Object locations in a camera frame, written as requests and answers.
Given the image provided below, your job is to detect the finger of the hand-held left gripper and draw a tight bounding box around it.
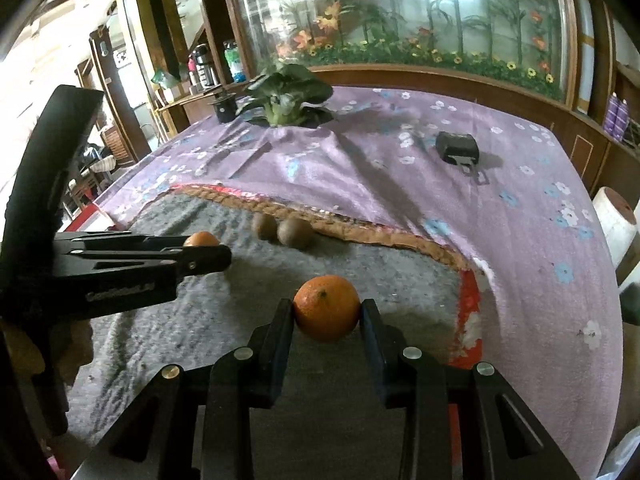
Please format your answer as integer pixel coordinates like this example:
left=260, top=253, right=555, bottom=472
left=55, top=231, right=188, bottom=257
left=75, top=244, right=233, bottom=281

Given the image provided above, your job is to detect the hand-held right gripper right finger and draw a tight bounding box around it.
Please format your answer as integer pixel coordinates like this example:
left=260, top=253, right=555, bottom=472
left=360, top=299, right=573, bottom=480

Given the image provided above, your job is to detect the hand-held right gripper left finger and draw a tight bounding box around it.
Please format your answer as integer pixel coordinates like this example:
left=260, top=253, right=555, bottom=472
left=75, top=299, right=296, bottom=480

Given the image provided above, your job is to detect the small orange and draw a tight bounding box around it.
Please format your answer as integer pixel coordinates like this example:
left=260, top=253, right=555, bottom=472
left=182, top=230, right=221, bottom=248

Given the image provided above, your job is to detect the red-rimmed white box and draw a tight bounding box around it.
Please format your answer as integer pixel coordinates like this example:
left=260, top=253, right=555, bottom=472
left=62, top=201, right=118, bottom=233

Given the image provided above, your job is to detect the large orange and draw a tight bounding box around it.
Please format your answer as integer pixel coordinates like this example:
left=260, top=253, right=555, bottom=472
left=293, top=275, right=362, bottom=345

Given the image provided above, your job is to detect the brown round fruit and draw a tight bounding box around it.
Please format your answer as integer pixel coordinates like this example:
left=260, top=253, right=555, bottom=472
left=251, top=214, right=279, bottom=242
left=277, top=217, right=315, bottom=250

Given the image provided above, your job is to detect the wooden counter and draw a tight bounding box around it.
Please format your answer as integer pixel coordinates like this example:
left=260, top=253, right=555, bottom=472
left=154, top=85, right=251, bottom=136

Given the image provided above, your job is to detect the purple floral tablecloth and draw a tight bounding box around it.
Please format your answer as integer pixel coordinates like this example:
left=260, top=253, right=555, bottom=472
left=95, top=85, right=626, bottom=480

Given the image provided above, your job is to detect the small black round device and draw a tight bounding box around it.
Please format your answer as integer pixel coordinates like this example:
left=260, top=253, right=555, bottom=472
left=207, top=91, right=238, bottom=123

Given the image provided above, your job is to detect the green plastic bag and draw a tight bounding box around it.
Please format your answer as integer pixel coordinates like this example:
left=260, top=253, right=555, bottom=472
left=151, top=70, right=179, bottom=92

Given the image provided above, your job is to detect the green bok choy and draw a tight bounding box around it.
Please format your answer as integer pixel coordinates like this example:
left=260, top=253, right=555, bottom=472
left=235, top=62, right=335, bottom=128

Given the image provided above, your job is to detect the black thermos jug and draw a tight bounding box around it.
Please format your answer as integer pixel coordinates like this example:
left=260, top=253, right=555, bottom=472
left=192, top=44, right=216, bottom=91

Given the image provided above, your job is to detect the green and white bottle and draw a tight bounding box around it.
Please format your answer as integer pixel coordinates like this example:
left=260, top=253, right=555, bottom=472
left=222, top=40, right=247, bottom=84

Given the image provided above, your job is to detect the black clip device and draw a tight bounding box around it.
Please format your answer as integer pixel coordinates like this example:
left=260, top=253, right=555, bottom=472
left=435, top=131, right=493, bottom=186

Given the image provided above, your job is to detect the white paper roll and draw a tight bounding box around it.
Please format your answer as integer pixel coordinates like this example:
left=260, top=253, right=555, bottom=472
left=591, top=186, right=640, bottom=272

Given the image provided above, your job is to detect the artificial flower glass display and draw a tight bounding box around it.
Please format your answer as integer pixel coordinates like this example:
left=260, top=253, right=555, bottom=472
left=220, top=0, right=576, bottom=107

